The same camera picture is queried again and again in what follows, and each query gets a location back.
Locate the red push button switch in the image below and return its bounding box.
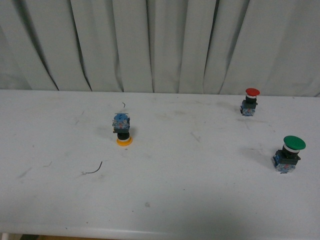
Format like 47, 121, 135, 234
240, 88, 260, 117

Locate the long curved wire scrap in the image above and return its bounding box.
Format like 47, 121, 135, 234
81, 161, 103, 175

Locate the yellow push button switch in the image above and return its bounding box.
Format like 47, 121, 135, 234
112, 113, 133, 147

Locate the green push button switch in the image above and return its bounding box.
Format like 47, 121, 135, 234
272, 135, 306, 173

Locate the white pleated curtain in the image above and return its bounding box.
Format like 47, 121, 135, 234
0, 0, 320, 97

